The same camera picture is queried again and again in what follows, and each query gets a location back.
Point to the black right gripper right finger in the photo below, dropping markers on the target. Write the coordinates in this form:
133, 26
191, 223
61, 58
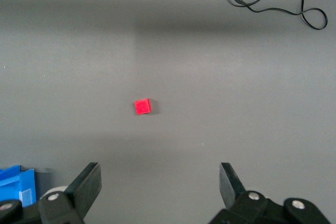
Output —
231, 187

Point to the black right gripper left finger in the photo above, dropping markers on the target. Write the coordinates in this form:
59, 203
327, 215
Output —
84, 190

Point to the red cube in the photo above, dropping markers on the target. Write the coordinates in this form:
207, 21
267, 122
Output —
142, 107

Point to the blue plastic storage bin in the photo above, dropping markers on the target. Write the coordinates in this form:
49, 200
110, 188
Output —
13, 184

